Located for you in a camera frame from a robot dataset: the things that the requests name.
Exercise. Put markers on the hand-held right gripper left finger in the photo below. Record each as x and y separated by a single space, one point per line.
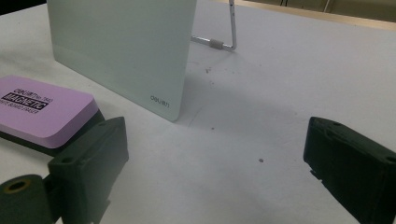
90 168

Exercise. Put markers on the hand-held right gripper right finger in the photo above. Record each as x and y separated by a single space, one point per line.
355 168

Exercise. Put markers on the purple and black board eraser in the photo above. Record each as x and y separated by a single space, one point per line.
43 115

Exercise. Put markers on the white glass whiteboard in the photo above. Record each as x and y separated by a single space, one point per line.
124 46

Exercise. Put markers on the beige cabinet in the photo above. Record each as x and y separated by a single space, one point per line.
358 8

